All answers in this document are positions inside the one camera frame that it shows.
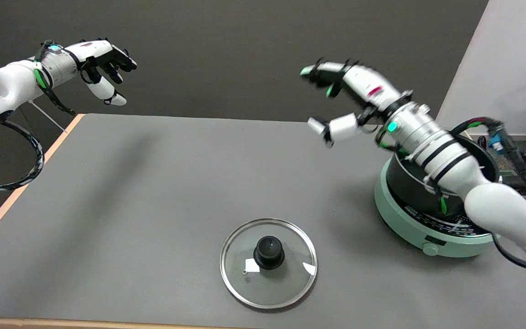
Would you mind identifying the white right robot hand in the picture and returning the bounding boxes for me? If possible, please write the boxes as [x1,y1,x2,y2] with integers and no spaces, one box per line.
[300,58,412,149]

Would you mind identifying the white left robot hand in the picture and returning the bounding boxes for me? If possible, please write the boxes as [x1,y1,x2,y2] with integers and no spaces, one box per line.
[64,38,138,106]

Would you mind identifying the black pot with handle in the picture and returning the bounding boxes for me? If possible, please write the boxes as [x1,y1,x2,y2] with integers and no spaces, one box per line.
[386,135,526,218]

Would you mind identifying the green induction cooker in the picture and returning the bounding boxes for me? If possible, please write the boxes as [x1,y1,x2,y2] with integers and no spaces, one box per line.
[373,158,496,258]

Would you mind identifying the glass lid with black knob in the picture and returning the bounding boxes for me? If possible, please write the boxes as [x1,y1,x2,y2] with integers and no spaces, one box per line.
[220,218,318,310]

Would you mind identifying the black green wrist cable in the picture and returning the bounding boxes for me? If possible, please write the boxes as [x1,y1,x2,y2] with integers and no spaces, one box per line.
[34,40,76,116]

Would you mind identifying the black looping braided cable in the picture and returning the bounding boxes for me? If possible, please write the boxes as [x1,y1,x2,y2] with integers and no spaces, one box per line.
[0,120,45,193]

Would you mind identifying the black green arm cable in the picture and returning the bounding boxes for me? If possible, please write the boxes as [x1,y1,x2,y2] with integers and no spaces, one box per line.
[448,117,526,215]

